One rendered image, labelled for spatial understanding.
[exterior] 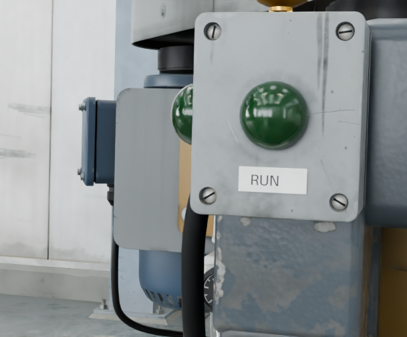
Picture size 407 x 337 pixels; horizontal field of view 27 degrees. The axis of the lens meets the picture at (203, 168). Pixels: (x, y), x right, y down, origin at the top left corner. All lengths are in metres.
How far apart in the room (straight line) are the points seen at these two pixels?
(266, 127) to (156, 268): 0.55
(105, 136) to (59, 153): 5.26
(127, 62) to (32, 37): 1.02
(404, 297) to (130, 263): 4.83
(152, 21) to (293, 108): 0.51
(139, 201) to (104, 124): 0.09
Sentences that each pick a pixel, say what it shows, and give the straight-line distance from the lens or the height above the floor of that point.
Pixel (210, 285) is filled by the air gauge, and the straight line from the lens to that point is 0.63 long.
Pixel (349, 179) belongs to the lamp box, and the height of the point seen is 1.26.
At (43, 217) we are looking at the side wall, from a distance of 6.20.
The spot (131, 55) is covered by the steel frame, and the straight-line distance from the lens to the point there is 5.45.
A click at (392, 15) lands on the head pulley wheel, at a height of 1.35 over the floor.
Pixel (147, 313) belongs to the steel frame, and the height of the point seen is 0.05.
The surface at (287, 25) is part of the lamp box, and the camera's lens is 0.37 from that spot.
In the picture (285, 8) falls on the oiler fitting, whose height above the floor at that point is 1.34.
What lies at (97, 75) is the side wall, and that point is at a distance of 6.01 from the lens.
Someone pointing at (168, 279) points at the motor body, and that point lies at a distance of 0.88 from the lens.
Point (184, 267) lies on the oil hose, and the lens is 0.45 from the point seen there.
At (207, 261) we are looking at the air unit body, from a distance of 0.64.
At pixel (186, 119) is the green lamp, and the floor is 1.28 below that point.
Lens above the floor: 1.28
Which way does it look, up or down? 3 degrees down
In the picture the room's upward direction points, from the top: 2 degrees clockwise
